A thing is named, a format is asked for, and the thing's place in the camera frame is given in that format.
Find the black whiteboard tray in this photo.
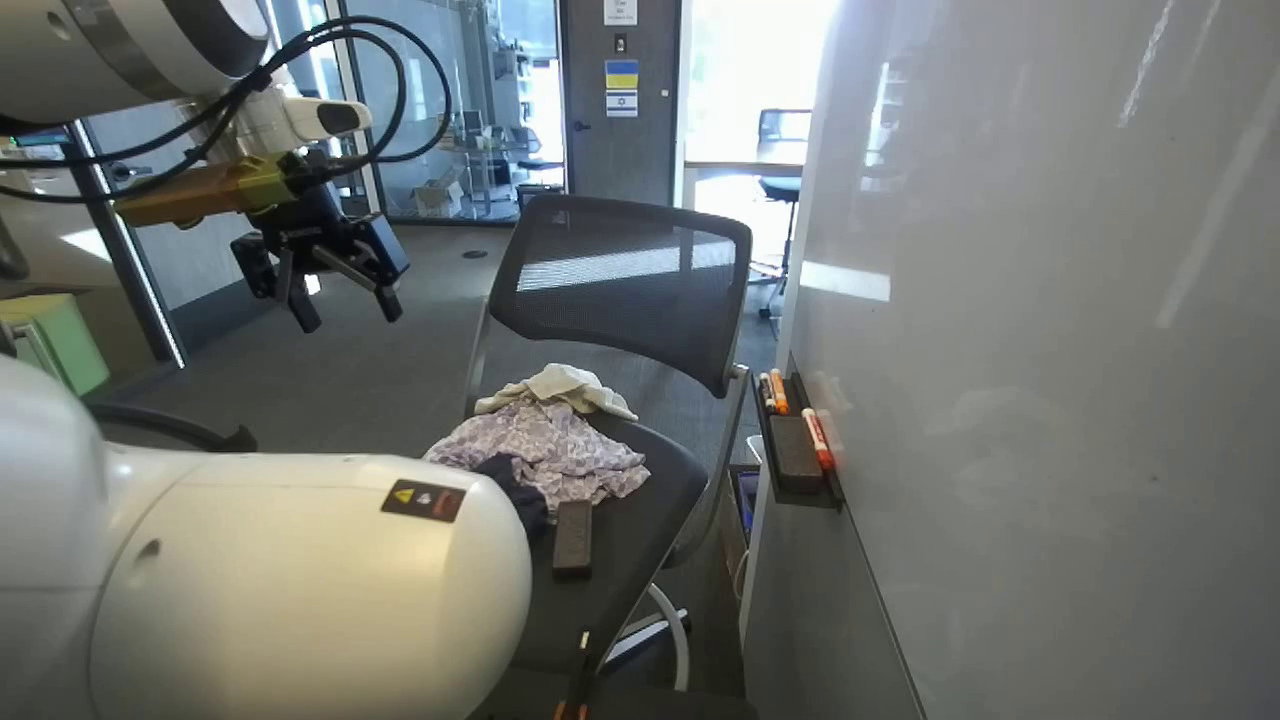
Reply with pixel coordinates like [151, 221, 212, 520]
[752, 365, 853, 512]

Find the large whiteboard panel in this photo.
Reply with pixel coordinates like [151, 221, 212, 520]
[740, 0, 1280, 720]

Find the purple white patterned garment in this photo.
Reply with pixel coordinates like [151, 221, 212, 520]
[425, 395, 658, 512]

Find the green box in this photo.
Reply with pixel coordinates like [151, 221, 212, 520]
[0, 293, 113, 402]

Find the blue yellow door poster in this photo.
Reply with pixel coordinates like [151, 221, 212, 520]
[600, 55, 644, 122]

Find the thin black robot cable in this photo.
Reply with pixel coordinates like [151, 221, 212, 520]
[0, 14, 458, 210]

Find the cream cloth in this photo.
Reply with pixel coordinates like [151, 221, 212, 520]
[474, 361, 642, 425]

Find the black whiteboard eraser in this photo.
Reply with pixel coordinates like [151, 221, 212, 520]
[763, 407, 828, 488]

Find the grey door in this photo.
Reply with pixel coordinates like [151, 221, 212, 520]
[557, 0, 688, 213]

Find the background office chair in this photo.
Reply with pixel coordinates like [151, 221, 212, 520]
[749, 104, 815, 326]

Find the black mesh office chair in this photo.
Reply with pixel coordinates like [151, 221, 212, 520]
[458, 191, 756, 720]

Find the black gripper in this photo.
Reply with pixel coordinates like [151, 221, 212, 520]
[228, 183, 418, 335]

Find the dark navy garment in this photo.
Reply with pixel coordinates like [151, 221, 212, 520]
[478, 452, 553, 544]

